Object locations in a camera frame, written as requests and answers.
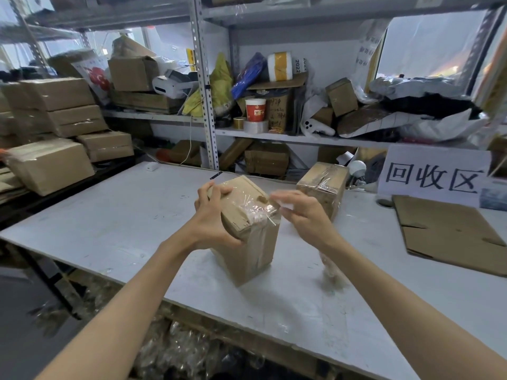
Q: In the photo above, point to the square open cardboard box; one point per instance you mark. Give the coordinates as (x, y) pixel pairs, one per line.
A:
(132, 73)

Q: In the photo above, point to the small white plastic block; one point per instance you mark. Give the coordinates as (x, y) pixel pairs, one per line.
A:
(150, 167)

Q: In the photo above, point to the white poly mailer bag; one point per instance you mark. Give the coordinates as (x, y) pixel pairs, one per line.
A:
(416, 128)

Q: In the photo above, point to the black marker pen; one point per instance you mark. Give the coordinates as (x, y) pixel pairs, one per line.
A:
(216, 175)

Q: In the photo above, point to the crumpled clear tape wad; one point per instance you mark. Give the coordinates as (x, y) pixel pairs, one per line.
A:
(332, 269)

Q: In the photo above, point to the flat cardboard box under printer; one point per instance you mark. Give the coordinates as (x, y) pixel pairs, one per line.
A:
(138, 100)

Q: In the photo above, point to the cardboard box below shelf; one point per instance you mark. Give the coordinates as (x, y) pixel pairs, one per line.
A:
(266, 160)

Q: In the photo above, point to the grey poly mailer bag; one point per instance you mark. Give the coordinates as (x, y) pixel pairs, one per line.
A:
(416, 87)

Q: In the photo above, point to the long taped cardboard box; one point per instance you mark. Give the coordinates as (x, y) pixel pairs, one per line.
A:
(67, 120)

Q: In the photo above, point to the white round lamp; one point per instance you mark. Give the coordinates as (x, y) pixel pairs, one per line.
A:
(357, 168)

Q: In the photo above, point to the white sign with black characters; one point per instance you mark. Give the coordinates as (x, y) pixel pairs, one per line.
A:
(431, 174)

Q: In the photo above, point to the person's right hand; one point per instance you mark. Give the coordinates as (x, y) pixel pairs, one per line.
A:
(309, 221)

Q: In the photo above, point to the wide flat cardboard box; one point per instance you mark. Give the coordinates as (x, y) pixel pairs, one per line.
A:
(51, 92)

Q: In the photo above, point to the slanted narrow cardboard box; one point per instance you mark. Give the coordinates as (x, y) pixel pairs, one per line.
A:
(234, 153)

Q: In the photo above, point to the red and white paper cup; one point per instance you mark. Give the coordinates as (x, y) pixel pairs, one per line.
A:
(255, 110)

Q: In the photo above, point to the small tilted cardboard box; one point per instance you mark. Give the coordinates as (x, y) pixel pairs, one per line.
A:
(341, 96)

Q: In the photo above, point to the person's left forearm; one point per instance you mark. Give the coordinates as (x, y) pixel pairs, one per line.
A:
(130, 308)

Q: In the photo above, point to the blue plastic bag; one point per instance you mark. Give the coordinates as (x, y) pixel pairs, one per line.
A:
(247, 77)

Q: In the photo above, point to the black plastic bag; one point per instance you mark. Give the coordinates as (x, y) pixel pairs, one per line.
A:
(431, 106)

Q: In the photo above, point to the cardboard box with handwriting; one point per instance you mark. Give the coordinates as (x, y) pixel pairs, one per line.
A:
(281, 106)

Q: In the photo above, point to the white label printer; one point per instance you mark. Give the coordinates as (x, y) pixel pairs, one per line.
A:
(174, 83)

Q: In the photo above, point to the yellow plastic bag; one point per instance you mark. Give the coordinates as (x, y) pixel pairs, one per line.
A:
(220, 85)

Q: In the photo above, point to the grey metal shelving rack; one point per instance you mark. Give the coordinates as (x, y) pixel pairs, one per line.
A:
(206, 75)

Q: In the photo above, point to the black metal table frame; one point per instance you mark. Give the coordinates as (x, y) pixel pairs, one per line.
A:
(55, 284)

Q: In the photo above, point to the person's right fingers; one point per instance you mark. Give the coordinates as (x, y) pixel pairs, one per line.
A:
(291, 199)

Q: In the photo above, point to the small tape-wrapped cardboard box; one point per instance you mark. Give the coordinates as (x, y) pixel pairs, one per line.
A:
(323, 185)

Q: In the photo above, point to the clear packing tape strip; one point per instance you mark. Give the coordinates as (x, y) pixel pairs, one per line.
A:
(259, 213)

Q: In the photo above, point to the hanging strip of white labels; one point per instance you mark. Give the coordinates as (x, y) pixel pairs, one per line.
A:
(368, 51)

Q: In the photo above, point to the person's left hand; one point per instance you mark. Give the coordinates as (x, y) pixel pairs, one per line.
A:
(208, 221)

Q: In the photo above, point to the flattened brown cardboard sheet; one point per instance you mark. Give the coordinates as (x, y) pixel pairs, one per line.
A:
(447, 229)

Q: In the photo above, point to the person's left thumb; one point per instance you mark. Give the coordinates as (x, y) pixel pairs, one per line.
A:
(233, 239)

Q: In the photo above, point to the large plastic-wrapped cardboard box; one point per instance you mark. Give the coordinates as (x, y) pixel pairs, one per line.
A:
(51, 166)

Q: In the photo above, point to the person's right forearm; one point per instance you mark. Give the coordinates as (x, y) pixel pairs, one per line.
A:
(396, 312)

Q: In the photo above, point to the small low cardboard box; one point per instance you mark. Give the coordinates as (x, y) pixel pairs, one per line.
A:
(107, 146)

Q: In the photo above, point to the pile of clear plastic wrap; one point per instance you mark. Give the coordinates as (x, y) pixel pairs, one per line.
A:
(190, 352)

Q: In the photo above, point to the taped brown cardboard box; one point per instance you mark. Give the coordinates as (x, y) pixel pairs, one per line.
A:
(253, 249)

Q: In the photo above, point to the white bag with red print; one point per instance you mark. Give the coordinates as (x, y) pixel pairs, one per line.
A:
(97, 81)

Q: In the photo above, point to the white plastic bag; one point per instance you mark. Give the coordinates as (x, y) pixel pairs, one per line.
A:
(315, 118)

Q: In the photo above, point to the white and yellow tape roll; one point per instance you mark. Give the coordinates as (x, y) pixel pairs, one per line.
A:
(280, 66)

